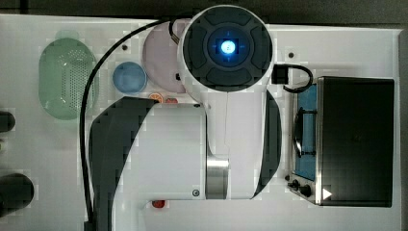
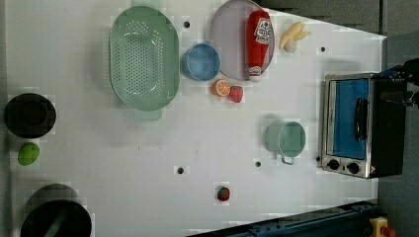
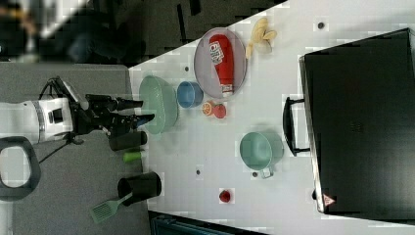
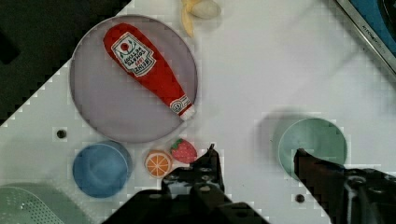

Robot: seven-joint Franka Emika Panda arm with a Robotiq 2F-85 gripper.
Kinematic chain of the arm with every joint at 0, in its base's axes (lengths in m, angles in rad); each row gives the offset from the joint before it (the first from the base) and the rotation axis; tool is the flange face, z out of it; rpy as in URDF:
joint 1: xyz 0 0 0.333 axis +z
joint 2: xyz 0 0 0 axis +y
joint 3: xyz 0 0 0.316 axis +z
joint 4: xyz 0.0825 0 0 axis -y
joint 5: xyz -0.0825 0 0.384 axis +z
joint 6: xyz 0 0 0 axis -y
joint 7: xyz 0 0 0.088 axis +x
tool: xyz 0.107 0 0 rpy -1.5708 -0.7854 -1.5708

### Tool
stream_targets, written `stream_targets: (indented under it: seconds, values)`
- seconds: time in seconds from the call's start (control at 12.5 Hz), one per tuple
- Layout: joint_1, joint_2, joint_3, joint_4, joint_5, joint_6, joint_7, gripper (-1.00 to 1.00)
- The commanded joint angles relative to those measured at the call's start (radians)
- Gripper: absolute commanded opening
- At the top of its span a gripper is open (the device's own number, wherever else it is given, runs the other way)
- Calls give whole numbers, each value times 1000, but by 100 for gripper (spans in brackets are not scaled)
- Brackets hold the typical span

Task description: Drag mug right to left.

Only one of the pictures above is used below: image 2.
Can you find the lilac round plate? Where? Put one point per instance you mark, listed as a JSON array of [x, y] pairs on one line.
[[228, 35]]

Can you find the black pot with lid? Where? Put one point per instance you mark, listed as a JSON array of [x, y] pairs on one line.
[[56, 211]]

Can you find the toy orange slice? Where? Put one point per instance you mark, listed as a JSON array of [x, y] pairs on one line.
[[221, 88]]

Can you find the yellow red emergency button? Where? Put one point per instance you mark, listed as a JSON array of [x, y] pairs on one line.
[[381, 228]]

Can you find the green toy lime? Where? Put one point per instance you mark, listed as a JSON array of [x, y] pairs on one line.
[[28, 154]]

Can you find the light green mug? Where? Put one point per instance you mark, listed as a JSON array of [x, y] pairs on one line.
[[285, 139]]

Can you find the black round bowl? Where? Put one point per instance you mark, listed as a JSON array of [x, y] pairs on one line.
[[30, 115]]

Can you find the yellow toy banana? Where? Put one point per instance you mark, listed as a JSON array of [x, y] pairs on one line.
[[291, 36]]

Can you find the silver toaster oven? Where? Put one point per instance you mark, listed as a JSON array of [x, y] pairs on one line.
[[363, 128]]

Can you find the blue metal frame rail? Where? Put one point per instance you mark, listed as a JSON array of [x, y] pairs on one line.
[[348, 220]]

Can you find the red plush ketchup bottle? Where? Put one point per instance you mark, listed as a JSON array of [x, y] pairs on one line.
[[258, 36]]

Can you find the green perforated colander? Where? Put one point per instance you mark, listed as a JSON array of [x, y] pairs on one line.
[[144, 59]]

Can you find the small red green strawberry toy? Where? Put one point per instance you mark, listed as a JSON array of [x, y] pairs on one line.
[[223, 194]]

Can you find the blue bowl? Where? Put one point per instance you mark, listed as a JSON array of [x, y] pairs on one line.
[[201, 62]]

